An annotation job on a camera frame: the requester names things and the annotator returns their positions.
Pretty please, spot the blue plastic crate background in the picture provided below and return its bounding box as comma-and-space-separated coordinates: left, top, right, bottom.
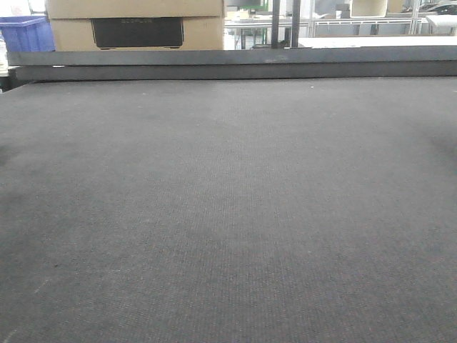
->
1, 16, 56, 52

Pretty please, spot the black vertical pole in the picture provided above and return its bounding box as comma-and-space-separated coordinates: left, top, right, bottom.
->
290, 0, 301, 48
271, 0, 281, 49

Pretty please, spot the black vertical pole right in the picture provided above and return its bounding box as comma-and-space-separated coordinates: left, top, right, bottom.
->
290, 0, 301, 48

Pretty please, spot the upper cardboard box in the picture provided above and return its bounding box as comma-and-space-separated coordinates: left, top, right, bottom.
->
46, 0, 224, 19

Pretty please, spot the lower cardboard box black print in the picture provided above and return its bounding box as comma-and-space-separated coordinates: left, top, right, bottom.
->
50, 17, 224, 51

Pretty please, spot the dark grey fabric mat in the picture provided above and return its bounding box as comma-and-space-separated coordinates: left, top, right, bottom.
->
1, 77, 456, 342

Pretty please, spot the clear plastic bottle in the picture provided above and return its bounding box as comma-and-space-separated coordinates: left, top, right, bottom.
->
0, 34, 8, 77

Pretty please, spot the dark grey board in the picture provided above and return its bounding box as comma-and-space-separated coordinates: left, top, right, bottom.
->
7, 46, 456, 66
16, 61, 456, 81

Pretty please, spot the dark grey upper board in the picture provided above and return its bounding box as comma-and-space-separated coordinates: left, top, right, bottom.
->
7, 46, 456, 66

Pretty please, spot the black vertical pole left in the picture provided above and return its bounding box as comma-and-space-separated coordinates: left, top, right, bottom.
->
271, 0, 281, 49

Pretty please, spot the dark grey lower board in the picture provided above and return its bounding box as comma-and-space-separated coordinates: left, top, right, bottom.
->
16, 61, 456, 81

